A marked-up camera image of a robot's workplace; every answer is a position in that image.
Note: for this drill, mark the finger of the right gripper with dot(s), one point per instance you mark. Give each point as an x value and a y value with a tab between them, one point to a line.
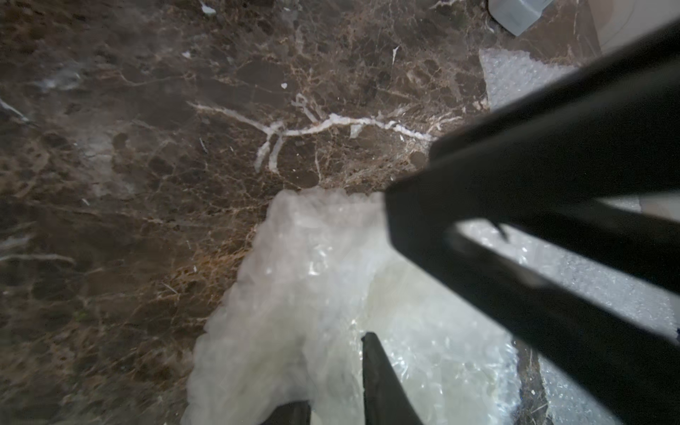
546	164

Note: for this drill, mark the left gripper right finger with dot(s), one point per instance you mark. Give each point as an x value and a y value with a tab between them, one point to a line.
385	401

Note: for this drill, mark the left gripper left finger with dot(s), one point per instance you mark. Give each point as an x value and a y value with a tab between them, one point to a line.
294	413

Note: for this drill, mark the bubble wrap sheet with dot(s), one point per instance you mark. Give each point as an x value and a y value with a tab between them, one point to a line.
320	275
529	389

